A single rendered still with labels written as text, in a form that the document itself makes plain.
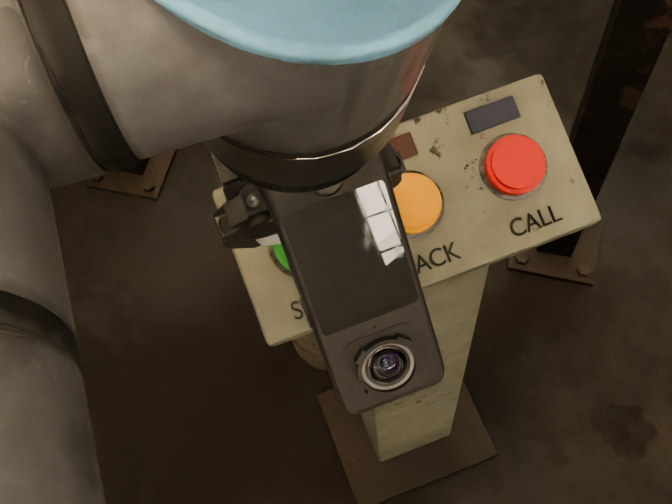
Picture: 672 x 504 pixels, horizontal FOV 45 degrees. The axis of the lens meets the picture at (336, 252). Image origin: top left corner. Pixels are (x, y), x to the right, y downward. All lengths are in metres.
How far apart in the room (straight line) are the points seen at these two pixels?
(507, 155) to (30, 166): 0.43
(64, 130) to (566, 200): 0.45
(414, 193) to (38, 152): 0.39
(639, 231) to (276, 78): 1.12
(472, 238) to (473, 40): 0.89
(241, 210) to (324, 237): 0.05
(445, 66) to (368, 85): 1.20
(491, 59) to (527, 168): 0.84
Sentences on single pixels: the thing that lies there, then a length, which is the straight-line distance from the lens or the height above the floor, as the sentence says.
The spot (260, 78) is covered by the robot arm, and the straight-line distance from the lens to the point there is 0.16.
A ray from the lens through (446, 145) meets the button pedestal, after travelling 0.56.
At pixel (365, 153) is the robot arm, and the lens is 0.25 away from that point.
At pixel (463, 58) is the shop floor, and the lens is 1.39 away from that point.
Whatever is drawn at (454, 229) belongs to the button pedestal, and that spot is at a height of 0.59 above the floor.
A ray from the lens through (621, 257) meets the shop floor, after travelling 1.23.
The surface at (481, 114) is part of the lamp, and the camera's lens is 0.57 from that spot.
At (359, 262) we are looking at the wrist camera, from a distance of 0.31.
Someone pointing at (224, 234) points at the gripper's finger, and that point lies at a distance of 0.36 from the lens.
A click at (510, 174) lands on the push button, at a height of 0.61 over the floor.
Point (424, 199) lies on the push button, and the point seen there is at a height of 0.61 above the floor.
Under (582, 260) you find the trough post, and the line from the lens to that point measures 1.21.
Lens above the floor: 1.08
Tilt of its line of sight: 64 degrees down
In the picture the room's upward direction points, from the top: 9 degrees counter-clockwise
